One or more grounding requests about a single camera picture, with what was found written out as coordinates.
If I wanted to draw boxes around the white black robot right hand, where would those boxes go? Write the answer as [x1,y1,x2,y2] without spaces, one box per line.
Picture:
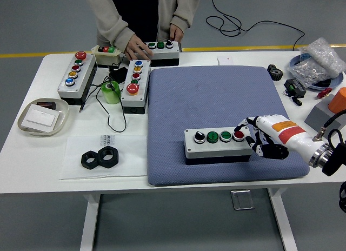
[234,114,325,165]

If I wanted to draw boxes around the person's right hand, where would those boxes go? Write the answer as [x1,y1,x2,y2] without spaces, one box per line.
[123,33,154,61]

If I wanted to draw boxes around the person's left hand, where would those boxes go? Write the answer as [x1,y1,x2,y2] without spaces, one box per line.
[169,23,184,43]

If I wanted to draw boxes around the grey four-button control box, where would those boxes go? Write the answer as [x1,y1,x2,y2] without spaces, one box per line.
[184,125,254,166]
[135,41,181,67]

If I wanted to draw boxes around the grey five-button control box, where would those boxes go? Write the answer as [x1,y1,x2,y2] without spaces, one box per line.
[57,51,98,105]
[121,59,151,114]

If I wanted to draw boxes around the black power adapter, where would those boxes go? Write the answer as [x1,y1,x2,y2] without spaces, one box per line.
[108,67,129,84]

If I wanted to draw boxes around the person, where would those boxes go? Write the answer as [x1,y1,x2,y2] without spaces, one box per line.
[83,0,202,50]

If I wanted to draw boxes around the grey block base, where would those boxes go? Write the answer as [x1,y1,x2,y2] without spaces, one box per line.
[304,101,344,133]

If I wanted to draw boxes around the black module with green terminals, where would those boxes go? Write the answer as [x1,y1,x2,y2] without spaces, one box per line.
[283,78,307,98]

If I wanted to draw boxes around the green tape roll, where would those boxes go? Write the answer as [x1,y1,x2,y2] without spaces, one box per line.
[101,81,121,105]

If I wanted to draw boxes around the black gear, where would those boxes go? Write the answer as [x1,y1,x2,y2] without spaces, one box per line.
[267,63,284,82]

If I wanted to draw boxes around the orange cylinder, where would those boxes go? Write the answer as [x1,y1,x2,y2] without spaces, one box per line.
[328,87,346,114]

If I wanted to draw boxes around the clear bag of washers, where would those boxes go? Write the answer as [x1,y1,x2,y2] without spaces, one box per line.
[288,57,338,87]

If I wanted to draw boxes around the blue-grey cushion mat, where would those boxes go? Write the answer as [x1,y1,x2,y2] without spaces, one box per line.
[147,66,311,187]

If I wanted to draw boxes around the blue plate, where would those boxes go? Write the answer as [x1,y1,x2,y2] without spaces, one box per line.
[289,55,344,90]

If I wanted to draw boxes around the white table leg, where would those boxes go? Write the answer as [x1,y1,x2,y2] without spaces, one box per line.
[266,188,298,251]
[80,193,101,251]

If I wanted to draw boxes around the bubble wrap bag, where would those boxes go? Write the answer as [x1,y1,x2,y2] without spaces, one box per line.
[299,37,346,78]

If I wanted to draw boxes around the white oval tray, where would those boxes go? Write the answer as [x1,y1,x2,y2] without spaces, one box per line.
[17,98,70,137]

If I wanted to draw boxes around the small brown block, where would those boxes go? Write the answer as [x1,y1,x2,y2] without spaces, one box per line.
[36,101,57,110]

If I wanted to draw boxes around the clear printed plastic bag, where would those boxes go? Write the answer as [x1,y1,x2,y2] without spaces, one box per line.
[58,135,148,181]

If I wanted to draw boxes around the large black hex nut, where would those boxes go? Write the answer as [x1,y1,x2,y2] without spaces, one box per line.
[97,145,120,168]

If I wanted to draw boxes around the small black hex nut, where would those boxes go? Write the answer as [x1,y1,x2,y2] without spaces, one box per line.
[81,150,101,170]

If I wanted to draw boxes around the cream red-green switch box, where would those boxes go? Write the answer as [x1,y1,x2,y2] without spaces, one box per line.
[91,45,124,69]

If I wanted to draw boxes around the metal bracket under table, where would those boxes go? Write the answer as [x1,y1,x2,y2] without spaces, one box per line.
[231,190,255,210]

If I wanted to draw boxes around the thin black adapter cord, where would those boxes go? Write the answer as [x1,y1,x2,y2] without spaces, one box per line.
[79,54,133,133]

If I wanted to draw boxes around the black floor cable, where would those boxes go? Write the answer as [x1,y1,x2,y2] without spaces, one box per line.
[205,0,306,52]

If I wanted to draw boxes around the white wall switch plate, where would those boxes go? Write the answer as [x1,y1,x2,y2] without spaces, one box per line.
[21,103,62,133]

